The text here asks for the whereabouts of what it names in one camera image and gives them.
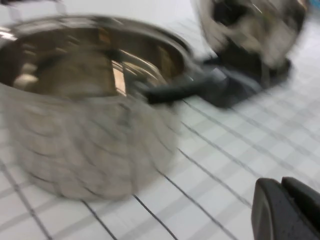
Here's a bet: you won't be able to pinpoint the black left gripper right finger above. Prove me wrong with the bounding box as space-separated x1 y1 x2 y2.
281 176 320 240

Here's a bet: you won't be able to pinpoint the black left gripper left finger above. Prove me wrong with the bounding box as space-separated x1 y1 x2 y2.
252 177 305 240

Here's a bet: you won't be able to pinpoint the stainless steel lid black knob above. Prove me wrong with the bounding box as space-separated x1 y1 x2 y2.
191 0 308 73

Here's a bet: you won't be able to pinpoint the white black-grid tablecloth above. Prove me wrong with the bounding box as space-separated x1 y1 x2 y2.
0 0 320 240

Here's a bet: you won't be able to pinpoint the stainless steel pot black handles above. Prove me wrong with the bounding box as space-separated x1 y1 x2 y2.
0 13 227 202

